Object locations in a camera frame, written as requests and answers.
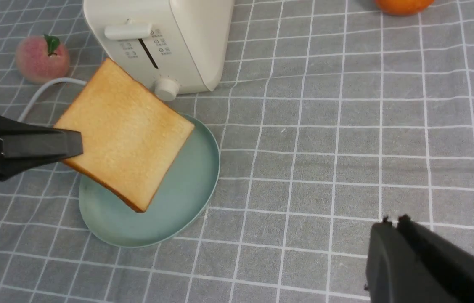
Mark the white two-slot toaster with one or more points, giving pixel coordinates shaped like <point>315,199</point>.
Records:
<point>172,47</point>

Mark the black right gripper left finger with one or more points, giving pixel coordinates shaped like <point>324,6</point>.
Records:
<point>24,146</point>

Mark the orange persimmon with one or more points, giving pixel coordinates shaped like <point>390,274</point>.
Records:
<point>402,7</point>

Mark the toast slice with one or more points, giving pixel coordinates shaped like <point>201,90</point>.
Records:
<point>130,138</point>

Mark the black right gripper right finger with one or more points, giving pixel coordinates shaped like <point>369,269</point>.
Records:
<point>409,263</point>

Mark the pink peach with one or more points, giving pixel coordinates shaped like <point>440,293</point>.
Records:
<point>40,59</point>

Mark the light green round plate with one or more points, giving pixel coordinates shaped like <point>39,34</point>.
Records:
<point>181,198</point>

